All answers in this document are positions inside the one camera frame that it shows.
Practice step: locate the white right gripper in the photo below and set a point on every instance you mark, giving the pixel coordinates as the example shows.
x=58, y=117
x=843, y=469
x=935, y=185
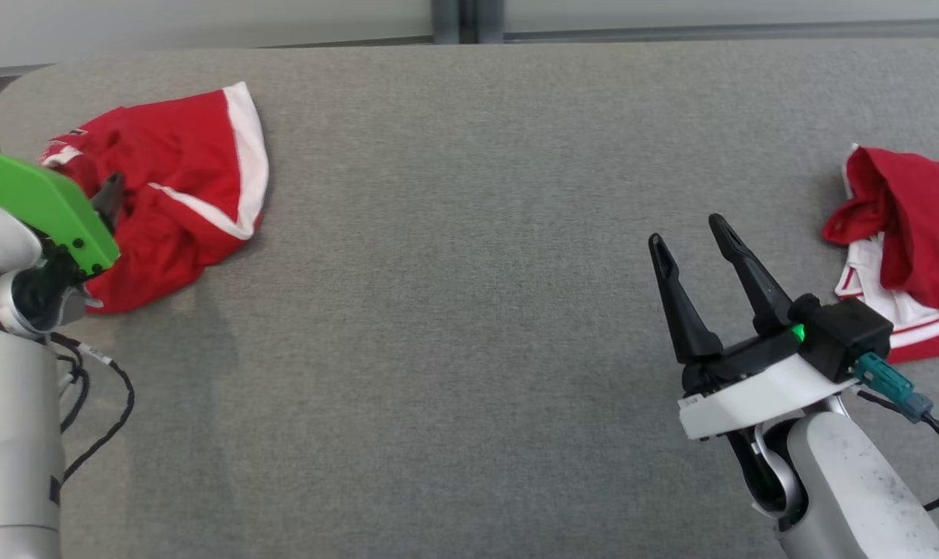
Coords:
x=756, y=388

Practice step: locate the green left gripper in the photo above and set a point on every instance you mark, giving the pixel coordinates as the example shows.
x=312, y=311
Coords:
x=34, y=198

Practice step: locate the red shorts white trim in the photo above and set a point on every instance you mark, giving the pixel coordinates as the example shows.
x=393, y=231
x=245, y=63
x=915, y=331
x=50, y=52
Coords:
x=182, y=178

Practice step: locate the red basketball jersey white sleeves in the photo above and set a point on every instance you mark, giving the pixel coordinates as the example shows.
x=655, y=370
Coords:
x=919, y=225

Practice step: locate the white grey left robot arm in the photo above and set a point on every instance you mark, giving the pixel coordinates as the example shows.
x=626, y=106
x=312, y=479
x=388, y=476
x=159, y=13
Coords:
x=11, y=419

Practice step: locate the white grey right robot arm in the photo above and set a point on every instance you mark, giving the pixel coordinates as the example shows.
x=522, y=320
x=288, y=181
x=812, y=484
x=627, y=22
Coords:
x=850, y=489

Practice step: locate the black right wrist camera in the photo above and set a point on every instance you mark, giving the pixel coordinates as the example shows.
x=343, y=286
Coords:
x=850, y=334

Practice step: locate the teal right camera connector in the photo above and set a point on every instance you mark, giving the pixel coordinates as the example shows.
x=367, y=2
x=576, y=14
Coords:
x=892, y=382

